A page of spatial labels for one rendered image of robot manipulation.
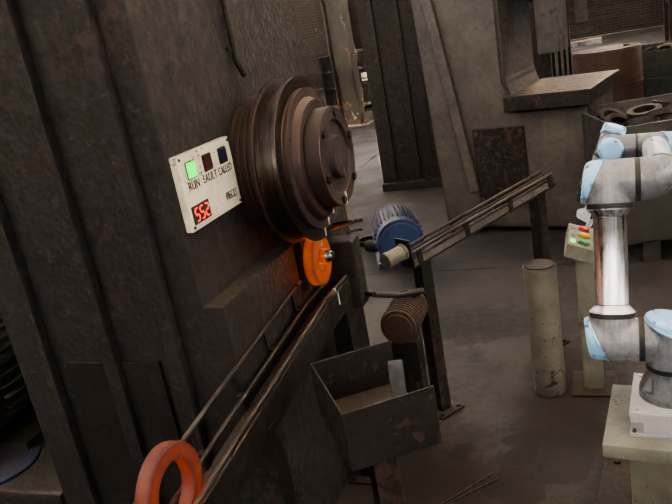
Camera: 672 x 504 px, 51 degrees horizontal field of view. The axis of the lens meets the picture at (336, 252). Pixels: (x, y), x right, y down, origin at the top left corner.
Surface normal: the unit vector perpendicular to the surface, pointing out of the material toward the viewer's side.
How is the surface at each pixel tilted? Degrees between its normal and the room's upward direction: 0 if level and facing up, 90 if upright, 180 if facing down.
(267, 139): 64
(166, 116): 90
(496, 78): 90
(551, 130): 90
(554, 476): 0
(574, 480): 0
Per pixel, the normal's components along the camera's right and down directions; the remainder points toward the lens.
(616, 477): -0.18, -0.94
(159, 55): 0.93, -0.06
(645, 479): -0.42, 0.34
